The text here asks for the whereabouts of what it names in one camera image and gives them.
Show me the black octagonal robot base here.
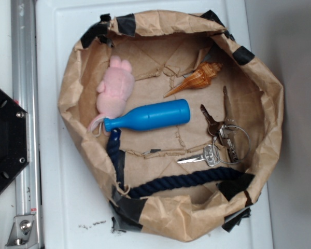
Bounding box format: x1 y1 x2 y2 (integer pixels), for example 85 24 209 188
0 89 29 194

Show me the dark key upper left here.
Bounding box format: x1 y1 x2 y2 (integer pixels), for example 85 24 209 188
200 104 224 136

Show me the brown paper bag bin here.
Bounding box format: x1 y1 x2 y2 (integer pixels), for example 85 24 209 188
58 10 284 242

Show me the orange spiral seashell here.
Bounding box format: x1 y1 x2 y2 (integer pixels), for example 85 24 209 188
163 62 223 98

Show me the blue plastic bottle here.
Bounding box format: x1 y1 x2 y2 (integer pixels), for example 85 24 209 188
104 99 191 131

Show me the silver key bunch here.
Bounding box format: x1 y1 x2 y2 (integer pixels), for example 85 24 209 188
218 124 239 163

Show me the silver key lower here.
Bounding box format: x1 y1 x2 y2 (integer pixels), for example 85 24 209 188
177 145 220 167

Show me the long brass key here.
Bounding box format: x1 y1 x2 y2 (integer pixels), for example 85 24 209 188
223 86 236 125

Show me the aluminium frame rail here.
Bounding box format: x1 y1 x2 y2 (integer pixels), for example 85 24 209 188
11 1 45 248

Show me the pink plush toy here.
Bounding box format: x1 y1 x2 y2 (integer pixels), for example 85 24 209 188
88 56 135 132

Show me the dark blue rope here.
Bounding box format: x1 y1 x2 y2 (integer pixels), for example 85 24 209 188
106 128 247 199

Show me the silver key ring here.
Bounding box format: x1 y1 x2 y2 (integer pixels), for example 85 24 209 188
212 124 251 165

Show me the metal corner bracket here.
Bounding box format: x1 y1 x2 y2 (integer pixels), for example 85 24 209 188
5 214 39 248

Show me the white plastic tray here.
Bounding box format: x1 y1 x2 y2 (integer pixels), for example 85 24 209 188
36 1 273 248

